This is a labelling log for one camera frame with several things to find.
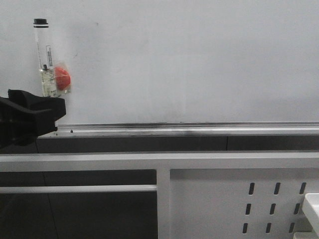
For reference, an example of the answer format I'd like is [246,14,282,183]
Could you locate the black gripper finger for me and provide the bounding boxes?
[0,97,66,146]
[7,90,54,114]

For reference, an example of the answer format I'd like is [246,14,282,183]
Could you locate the large whiteboard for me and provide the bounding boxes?
[0,0,319,135]

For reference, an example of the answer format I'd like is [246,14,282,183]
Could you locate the red round magnet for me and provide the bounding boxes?
[54,67,71,91]

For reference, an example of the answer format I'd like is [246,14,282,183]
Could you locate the white upper marker tray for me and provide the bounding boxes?
[302,193,319,235]

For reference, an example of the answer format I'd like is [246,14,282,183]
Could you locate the white metal stand frame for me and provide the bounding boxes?
[0,152,319,239]

